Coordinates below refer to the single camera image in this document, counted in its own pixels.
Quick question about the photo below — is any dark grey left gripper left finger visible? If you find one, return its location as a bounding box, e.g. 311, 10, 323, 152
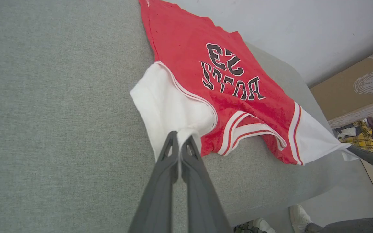
128, 131, 180, 233

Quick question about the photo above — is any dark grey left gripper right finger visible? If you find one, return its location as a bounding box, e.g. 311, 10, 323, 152
180, 135, 233, 233

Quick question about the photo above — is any red and white jersey shirt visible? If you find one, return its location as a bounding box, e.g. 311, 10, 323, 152
130, 0, 360, 166

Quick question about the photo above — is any yellow plaid garment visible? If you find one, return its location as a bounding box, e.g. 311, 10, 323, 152
337, 120, 373, 153

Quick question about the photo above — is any whitewashed wooden board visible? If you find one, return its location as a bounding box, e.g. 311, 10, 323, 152
328, 95, 373, 130

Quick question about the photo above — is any patterned white sneaker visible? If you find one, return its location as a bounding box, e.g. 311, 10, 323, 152
233, 218, 276, 233

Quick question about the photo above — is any cardboard box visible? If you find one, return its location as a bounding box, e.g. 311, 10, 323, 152
310, 42, 373, 122

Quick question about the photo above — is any grey fabric sofa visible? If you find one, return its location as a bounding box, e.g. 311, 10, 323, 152
0, 0, 373, 233

